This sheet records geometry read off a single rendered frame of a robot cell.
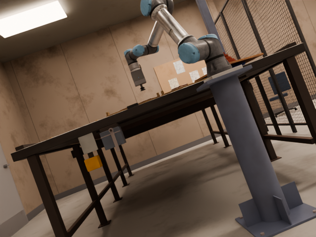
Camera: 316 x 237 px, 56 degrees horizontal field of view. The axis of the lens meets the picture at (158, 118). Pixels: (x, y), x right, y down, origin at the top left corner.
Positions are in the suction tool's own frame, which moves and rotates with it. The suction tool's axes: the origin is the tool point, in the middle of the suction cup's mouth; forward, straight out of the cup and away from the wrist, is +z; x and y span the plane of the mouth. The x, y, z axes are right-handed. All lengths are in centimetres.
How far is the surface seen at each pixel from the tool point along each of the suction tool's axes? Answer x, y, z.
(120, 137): 22.4, 26.6, 26.8
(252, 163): 56, -38, 67
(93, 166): 20, 50, 39
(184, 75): -474, -145, -64
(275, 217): 57, -39, 99
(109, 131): 22.6, 32.2, 21.0
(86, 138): 18, 48, 19
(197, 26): -476, -219, -166
